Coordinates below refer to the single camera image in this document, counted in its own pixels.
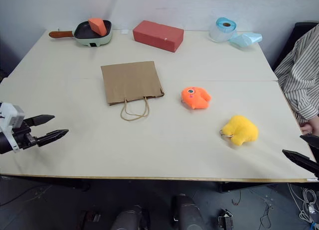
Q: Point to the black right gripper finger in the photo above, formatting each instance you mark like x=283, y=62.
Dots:
x=301, y=161
x=311, y=141

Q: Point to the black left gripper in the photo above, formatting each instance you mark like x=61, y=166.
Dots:
x=24, y=137

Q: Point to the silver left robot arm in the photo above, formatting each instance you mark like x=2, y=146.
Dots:
x=5, y=142

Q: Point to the person's bare hand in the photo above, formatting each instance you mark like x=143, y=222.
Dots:
x=307, y=128

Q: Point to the person in striped shirt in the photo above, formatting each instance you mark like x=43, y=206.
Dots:
x=300, y=75

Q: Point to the yellow plush toy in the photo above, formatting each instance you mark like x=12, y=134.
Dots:
x=240, y=130

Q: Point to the green electric frying pan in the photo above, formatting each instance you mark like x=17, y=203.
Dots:
x=93, y=35

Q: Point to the orange foam wedge block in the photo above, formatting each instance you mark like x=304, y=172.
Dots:
x=97, y=26

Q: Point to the dark rounded robot leg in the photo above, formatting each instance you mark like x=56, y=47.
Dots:
x=129, y=218
x=187, y=212

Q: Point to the orange plush toy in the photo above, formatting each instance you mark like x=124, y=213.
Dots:
x=196, y=97

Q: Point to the blue tape roll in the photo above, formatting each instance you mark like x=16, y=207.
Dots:
x=229, y=31

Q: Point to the red rectangular box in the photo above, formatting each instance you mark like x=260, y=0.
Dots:
x=158, y=35

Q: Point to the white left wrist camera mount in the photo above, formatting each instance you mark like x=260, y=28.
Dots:
x=10, y=120

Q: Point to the black metal bracket on floor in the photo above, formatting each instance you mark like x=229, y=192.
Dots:
x=225, y=218

